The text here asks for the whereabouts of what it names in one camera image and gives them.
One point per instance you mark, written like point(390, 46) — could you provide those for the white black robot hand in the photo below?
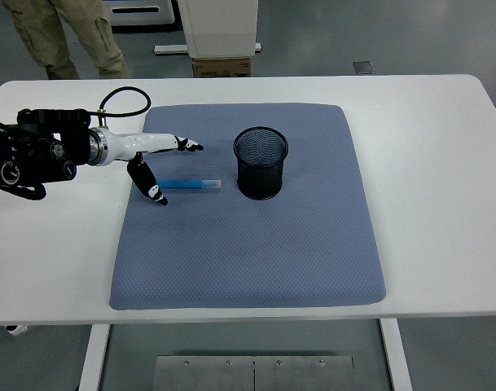
point(137, 143)

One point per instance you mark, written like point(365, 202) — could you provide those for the blue marker pen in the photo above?
point(190, 184)

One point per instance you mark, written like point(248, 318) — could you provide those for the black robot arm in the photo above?
point(36, 150)

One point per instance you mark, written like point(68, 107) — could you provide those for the black mesh pen holder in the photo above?
point(259, 179)

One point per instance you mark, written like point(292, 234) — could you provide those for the brown cardboard box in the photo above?
point(223, 67)

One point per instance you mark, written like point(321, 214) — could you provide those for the white machine base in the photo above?
point(141, 18)

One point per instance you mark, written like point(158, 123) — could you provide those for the white cabinet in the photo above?
point(221, 28)

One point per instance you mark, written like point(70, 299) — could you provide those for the person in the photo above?
point(44, 36)

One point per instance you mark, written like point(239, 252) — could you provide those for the blue-grey textured mat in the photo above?
point(247, 252)

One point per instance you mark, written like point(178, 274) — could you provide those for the white table leg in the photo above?
point(93, 358)
point(396, 358)

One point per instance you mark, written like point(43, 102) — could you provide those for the white black robot part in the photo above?
point(16, 330)

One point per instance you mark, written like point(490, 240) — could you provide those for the grey floor outlet plate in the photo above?
point(363, 67)

